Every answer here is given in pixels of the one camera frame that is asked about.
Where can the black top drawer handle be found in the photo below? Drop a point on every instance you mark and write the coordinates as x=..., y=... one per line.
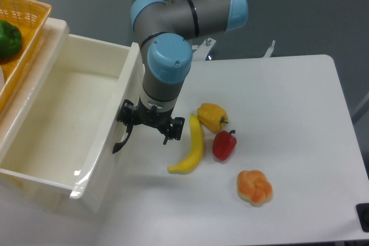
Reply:
x=119, y=145

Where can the red bell pepper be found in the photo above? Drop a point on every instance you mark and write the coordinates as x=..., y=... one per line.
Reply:
x=224, y=144

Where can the white drawer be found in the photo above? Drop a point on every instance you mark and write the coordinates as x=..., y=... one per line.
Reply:
x=74, y=118

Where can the yellow bell pepper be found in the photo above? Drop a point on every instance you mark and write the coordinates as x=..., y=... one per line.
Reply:
x=212, y=116

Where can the green bell pepper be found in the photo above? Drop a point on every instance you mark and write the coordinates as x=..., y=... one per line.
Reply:
x=11, y=40

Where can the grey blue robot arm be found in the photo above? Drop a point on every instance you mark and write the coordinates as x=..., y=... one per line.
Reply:
x=164, y=29

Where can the yellow woven basket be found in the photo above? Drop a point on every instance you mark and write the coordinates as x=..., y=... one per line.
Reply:
x=21, y=26

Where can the white metal base frame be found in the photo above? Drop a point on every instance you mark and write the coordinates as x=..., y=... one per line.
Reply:
x=202, y=51

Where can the orange knotted bread roll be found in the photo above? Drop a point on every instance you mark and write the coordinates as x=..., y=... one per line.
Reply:
x=254, y=187

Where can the yellow banana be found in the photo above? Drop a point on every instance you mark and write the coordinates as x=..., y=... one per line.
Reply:
x=194, y=157

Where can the white drawer cabinet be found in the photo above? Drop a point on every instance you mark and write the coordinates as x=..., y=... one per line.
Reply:
x=27, y=189

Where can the black device at table edge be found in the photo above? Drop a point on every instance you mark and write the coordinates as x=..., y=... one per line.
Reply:
x=362, y=210

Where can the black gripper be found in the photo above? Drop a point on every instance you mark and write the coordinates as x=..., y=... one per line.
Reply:
x=153, y=117

